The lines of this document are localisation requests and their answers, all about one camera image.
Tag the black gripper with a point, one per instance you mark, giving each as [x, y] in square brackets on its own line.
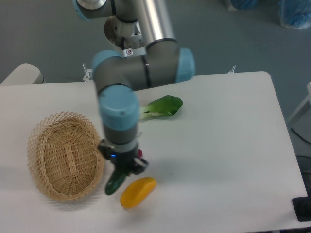
[123, 156]

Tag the dark green cucumber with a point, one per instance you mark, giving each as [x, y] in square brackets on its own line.
[115, 181]

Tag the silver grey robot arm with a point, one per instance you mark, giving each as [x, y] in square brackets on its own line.
[168, 62]

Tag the woven wicker basket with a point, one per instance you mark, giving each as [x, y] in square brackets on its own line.
[63, 157]

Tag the purple sweet potato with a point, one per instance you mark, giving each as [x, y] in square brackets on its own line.
[140, 154]

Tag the yellow mango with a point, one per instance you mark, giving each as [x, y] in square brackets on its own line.
[137, 191]

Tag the green bok choy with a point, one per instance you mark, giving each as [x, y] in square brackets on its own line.
[165, 106]

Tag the white chair armrest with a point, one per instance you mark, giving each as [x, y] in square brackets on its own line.
[24, 74]

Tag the black device at edge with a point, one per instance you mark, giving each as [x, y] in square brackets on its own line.
[302, 208]

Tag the blue plastic bag middle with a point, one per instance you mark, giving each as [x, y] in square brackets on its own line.
[238, 5]

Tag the blue plastic bag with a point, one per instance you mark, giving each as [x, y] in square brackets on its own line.
[295, 14]
[238, 5]

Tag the blue plastic bag right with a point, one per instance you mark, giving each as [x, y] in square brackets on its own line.
[295, 14]

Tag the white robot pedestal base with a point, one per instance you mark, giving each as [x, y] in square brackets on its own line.
[121, 41]

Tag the white furniture frame right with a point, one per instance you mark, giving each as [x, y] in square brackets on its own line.
[301, 109]

